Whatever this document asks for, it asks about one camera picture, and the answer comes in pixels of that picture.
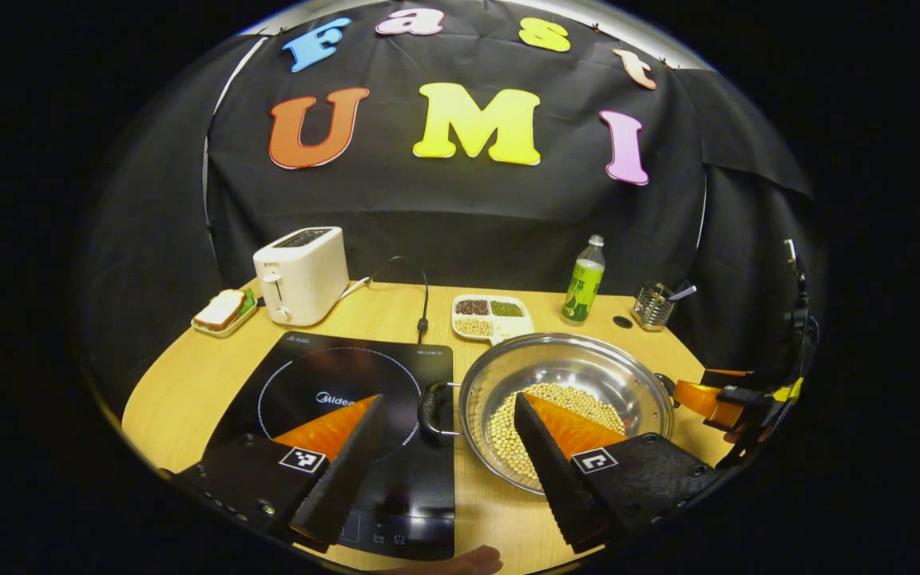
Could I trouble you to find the black induction cooktop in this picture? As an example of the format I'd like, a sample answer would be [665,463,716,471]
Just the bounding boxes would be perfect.
[204,331,457,560]

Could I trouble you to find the wire mesh utensil holder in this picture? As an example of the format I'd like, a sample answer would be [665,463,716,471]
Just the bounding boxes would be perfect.
[632,284,675,331]

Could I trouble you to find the black power cable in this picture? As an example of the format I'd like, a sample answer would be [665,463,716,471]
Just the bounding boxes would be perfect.
[370,256,430,344]

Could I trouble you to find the black backdrop cloth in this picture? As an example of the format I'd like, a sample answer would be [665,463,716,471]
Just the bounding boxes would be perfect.
[81,0,824,416]

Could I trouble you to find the green drink bottle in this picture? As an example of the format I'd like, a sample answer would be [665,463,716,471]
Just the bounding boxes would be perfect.
[561,235,606,327]

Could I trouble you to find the sandwich with lettuce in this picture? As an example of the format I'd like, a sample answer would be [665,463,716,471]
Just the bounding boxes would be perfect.
[194,289,256,331]

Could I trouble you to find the white divided bean dish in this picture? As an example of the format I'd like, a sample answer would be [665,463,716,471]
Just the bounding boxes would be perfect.
[451,294,534,346]

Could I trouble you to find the steel pot with beans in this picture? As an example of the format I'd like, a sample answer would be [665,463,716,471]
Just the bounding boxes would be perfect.
[418,333,676,496]

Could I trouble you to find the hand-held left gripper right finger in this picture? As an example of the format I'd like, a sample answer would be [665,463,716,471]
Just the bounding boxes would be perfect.
[514,391,720,553]

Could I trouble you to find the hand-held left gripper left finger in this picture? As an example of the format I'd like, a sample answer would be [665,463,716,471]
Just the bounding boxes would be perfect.
[172,393,387,553]

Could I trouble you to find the white toaster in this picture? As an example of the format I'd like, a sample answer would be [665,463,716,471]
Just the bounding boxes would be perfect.
[253,227,351,327]

